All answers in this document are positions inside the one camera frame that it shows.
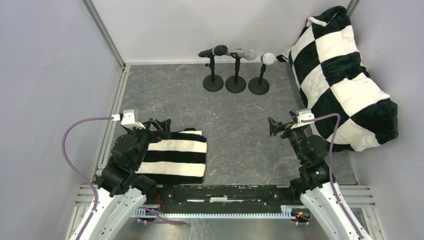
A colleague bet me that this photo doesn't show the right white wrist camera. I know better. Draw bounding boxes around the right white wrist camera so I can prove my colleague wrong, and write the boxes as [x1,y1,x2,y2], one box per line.
[290,108,315,130]

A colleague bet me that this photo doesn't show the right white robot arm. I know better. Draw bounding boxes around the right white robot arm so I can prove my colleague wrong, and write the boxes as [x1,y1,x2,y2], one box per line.
[267,109,372,240]

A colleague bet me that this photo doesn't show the black white checkered pillow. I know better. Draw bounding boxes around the black white checkered pillow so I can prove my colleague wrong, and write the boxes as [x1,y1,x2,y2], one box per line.
[277,6,399,152]

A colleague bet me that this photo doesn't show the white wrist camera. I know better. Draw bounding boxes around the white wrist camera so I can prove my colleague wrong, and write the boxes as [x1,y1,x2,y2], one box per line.
[290,108,315,130]
[111,109,146,130]

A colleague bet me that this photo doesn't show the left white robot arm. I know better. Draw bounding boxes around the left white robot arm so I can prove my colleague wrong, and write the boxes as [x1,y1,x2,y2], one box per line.
[71,114,172,240]

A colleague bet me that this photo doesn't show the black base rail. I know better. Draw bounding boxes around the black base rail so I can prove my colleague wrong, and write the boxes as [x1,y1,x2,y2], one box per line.
[145,184,303,214]

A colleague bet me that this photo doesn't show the white cable duct strip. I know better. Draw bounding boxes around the white cable duct strip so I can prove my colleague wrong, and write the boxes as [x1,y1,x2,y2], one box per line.
[130,207,311,221]

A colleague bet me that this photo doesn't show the white microphone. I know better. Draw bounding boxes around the white microphone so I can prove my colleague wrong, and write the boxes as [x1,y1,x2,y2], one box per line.
[260,52,276,66]

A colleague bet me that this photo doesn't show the black mic stand back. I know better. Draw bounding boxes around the black mic stand back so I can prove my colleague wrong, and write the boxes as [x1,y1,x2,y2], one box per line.
[202,57,224,92]

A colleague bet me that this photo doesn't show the black mic stand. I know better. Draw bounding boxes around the black mic stand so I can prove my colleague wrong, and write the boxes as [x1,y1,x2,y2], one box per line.
[202,57,224,92]
[225,53,247,94]
[248,64,270,95]

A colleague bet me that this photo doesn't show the black white striped cloth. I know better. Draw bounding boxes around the black white striped cloth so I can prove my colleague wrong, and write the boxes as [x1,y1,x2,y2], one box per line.
[136,128,208,185]

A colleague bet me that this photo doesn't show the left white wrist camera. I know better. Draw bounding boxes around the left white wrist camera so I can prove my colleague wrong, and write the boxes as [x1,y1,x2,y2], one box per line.
[111,109,146,130]

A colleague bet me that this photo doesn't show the silver grey microphone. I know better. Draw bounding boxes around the silver grey microphone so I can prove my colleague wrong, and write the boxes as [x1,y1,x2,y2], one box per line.
[225,48,257,61]

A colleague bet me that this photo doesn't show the black microphone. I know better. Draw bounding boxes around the black microphone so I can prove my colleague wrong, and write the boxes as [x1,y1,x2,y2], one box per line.
[198,45,228,58]

